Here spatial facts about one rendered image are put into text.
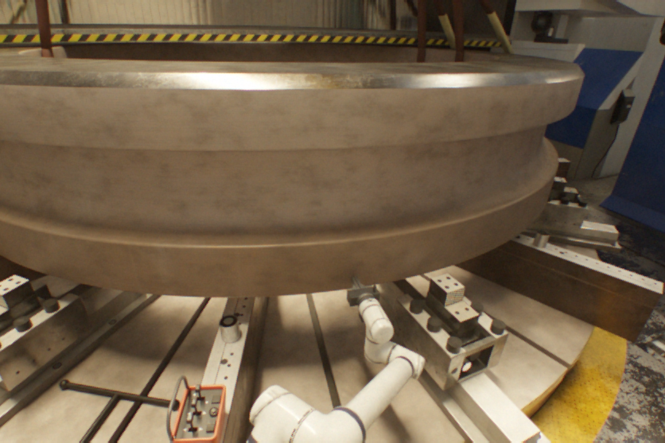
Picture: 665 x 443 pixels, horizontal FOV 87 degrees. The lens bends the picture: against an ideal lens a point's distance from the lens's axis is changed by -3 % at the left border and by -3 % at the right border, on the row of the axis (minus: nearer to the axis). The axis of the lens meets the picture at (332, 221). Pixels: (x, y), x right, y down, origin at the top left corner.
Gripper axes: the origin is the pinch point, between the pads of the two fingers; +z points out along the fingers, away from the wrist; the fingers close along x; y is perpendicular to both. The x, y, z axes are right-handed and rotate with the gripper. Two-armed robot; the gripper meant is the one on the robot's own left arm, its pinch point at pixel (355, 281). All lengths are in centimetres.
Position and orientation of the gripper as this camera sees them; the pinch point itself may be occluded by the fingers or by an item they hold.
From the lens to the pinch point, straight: 164.1
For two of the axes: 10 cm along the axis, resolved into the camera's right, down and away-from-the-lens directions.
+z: -2.7, -4.5, 8.5
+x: -9.6, 1.0, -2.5
